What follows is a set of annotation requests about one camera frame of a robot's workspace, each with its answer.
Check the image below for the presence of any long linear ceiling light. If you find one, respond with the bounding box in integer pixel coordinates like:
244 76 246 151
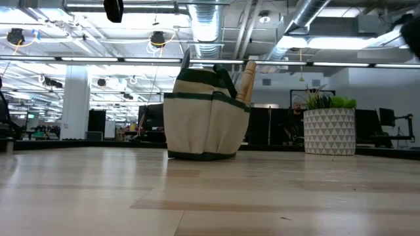
0 55 420 69

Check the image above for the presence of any black ceiling cord reel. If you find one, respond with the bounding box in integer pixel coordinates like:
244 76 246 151
150 31 167 49
6 28 26 46

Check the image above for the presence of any beige green canvas gardening bag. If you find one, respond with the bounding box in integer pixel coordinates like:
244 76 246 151
163 64 252 162

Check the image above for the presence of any ribbed silver ventilation duct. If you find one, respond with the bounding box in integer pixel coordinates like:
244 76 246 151
187 0 224 59

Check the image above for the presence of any black partition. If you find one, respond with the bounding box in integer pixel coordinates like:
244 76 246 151
247 104 306 146

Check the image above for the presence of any small black monitor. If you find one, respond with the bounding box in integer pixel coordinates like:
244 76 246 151
379 107 397 128

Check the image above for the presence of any round steel scoop wooden handle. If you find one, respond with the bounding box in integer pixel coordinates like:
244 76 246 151
245 80 255 105

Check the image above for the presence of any white pillar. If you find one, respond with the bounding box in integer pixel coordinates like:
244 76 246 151
60 64 91 141

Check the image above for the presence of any green plant in patterned pot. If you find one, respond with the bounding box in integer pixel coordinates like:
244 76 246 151
303 83 358 157

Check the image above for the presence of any person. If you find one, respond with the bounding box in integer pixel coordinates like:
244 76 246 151
284 100 306 146

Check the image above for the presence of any black cabinet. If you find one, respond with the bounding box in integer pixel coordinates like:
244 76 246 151
87 109 107 141

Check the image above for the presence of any smooth silver ventilation duct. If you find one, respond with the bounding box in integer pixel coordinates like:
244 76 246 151
259 0 331 66

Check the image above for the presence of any wide steel trowel wooden handle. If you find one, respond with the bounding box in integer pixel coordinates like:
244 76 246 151
236 60 257 103

